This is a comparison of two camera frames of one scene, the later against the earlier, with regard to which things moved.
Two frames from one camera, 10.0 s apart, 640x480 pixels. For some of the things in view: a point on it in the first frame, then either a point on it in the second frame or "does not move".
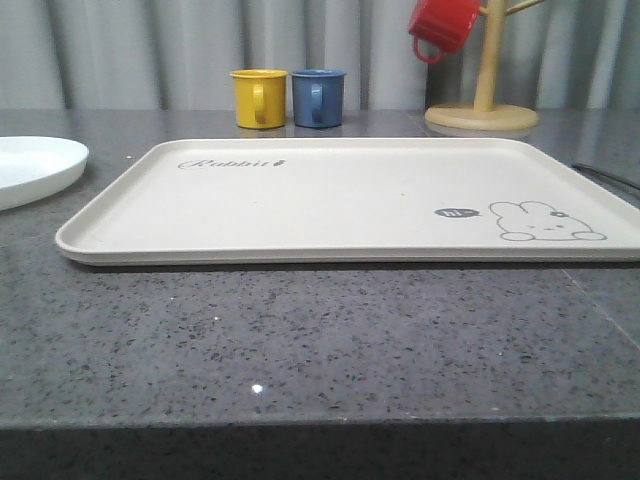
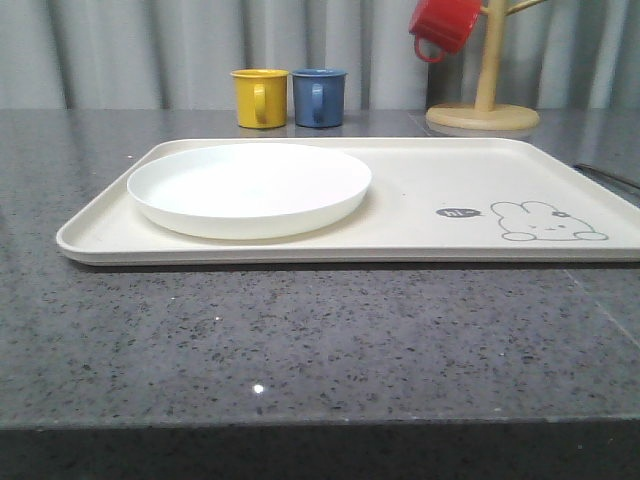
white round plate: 35,168 → 249,191
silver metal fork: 588,168 does not move
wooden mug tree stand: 484,114 does not move
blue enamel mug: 318,96 does not move
